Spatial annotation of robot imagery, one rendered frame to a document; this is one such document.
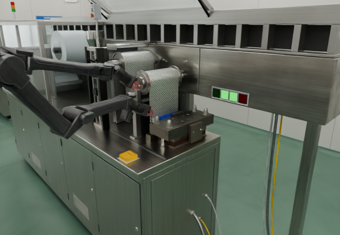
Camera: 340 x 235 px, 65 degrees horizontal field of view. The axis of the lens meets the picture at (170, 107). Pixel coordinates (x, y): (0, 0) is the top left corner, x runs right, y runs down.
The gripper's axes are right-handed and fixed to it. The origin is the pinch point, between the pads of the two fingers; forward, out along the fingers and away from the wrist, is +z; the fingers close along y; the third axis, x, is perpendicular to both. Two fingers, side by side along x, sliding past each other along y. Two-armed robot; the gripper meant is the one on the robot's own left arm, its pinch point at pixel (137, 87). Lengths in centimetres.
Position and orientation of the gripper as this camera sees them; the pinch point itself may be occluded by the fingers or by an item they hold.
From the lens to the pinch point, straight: 156.5
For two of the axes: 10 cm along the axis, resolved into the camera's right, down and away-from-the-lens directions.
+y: 6.9, 3.3, -6.4
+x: 5.2, -8.4, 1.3
